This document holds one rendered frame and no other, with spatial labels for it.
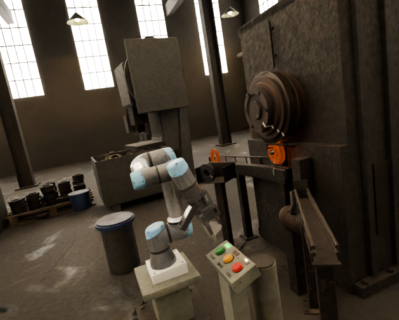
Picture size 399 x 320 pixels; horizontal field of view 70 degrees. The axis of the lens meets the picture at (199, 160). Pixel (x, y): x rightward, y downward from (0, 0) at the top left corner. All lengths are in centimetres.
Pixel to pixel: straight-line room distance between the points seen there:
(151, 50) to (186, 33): 844
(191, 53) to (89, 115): 485
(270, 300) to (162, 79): 360
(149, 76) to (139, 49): 38
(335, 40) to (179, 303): 162
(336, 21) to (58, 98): 1072
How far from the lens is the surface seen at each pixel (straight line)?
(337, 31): 172
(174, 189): 157
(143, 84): 429
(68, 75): 1180
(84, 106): 1166
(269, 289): 131
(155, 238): 164
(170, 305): 179
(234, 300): 120
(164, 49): 452
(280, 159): 196
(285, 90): 178
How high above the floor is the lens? 117
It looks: 10 degrees down
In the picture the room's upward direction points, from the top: 9 degrees counter-clockwise
